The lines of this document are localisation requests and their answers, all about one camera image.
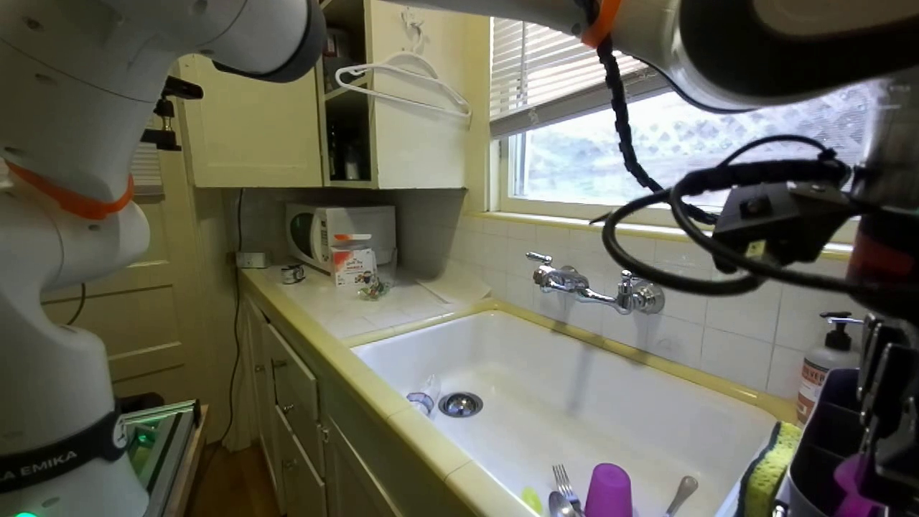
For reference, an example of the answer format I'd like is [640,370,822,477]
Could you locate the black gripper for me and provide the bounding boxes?
[856,319,919,501]

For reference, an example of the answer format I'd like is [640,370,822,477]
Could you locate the purple plastic spoon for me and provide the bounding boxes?
[833,458,884,517]

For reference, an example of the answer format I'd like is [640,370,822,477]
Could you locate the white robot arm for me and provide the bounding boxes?
[0,0,919,517]

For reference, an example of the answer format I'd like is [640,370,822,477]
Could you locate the metal spoon in sink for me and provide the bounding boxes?
[665,474,697,517]

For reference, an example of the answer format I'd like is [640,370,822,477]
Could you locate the white sink basin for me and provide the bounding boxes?
[357,311,772,517]

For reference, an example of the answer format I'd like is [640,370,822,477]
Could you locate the metal sink drain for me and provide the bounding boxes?
[440,390,483,419]

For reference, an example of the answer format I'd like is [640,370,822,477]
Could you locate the white soap pump bottle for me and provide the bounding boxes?
[795,311,862,423]

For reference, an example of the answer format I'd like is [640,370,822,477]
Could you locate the black utensil caddy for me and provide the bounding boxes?
[787,370,862,517]

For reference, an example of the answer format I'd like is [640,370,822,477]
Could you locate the green sponge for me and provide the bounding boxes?
[736,423,800,517]

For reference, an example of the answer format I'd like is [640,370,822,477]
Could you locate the purple plastic cup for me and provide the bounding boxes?
[585,462,632,517]

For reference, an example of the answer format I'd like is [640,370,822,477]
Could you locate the white window blinds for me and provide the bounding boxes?
[487,17,608,138]

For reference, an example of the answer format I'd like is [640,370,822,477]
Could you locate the small box on counter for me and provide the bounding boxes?
[329,232,377,287]

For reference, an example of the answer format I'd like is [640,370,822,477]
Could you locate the white clothes hanger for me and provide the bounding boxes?
[332,52,472,123]

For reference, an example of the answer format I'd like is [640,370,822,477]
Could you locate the white electric kettle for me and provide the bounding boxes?
[285,204,354,273]

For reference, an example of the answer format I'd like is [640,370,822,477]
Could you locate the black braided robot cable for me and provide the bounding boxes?
[595,41,865,300]

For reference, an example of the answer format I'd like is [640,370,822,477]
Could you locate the chrome wall faucet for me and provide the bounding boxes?
[528,254,665,316]

